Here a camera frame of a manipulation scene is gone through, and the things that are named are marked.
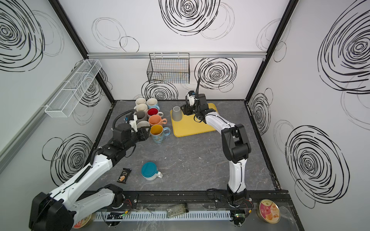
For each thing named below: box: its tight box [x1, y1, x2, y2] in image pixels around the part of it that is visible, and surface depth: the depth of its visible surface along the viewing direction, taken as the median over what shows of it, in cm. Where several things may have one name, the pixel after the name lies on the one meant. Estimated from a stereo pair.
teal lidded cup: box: [141, 161, 163, 181], surface depth 78 cm
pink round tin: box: [255, 198, 281, 225], surface depth 69 cm
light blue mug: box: [146, 98, 160, 111], surface depth 107 cm
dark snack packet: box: [116, 167, 133, 184], surface depth 83 cm
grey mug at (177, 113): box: [171, 105, 184, 122], surface depth 106 cm
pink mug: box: [133, 103, 148, 112], surface depth 108 cm
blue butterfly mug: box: [149, 124, 171, 144], surface depth 93 cm
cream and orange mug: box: [148, 114, 168, 127], surface depth 101 cm
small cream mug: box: [146, 107, 164, 118], surface depth 106 cm
